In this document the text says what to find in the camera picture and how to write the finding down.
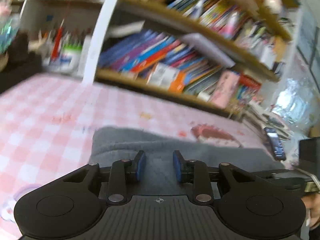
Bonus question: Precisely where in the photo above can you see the grey sweatshirt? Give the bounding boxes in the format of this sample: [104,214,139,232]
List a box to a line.
[89,127,286,197]

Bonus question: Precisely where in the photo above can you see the person right hand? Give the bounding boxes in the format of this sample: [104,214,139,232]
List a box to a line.
[302,193,320,228]

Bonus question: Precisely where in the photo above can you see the black smartphone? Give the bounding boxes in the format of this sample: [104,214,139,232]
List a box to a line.
[264,127,286,161]

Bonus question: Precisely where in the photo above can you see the stack of papers and magazines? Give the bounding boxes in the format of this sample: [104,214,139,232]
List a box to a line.
[242,101,293,140]

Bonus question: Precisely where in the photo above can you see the pink sticker tumbler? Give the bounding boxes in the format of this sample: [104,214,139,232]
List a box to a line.
[209,70,240,109]

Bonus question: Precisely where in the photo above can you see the orange white box upper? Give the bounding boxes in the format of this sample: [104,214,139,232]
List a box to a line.
[147,63,187,93]

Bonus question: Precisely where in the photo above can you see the pink cartoon table mat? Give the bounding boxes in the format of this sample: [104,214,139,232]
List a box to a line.
[1,74,267,239]

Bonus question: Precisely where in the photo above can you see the white wooden bookshelf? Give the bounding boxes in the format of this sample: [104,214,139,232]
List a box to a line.
[13,0,292,115]

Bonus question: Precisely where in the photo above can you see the white green lid jar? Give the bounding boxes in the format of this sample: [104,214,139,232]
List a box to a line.
[60,44,82,73]

